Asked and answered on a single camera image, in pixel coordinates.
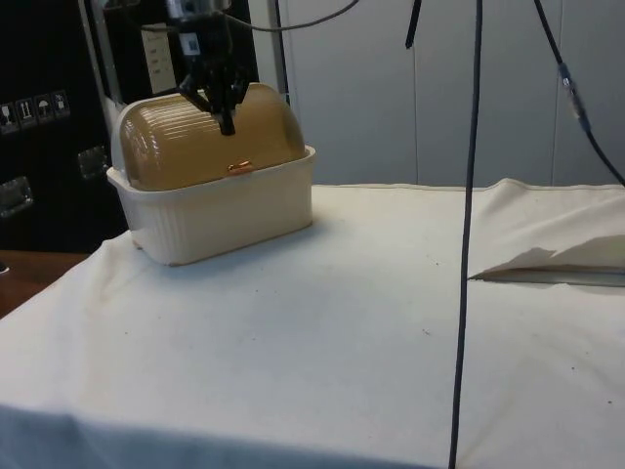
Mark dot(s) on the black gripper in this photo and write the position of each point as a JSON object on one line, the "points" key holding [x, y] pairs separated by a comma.
{"points": [[210, 39]]}

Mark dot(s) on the rounded box lid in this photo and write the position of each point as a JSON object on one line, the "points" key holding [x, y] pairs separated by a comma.
{"points": [[195, 141]]}

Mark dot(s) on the cream box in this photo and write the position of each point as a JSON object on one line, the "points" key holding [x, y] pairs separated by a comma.
{"points": [[220, 215]]}

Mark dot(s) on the pale locker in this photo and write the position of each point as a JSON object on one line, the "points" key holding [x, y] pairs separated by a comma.
{"points": [[356, 93]]}

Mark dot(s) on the black cabinet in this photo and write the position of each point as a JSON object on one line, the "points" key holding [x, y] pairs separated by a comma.
{"points": [[44, 161]]}

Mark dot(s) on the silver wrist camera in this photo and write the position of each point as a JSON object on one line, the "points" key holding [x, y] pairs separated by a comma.
{"points": [[195, 7]]}

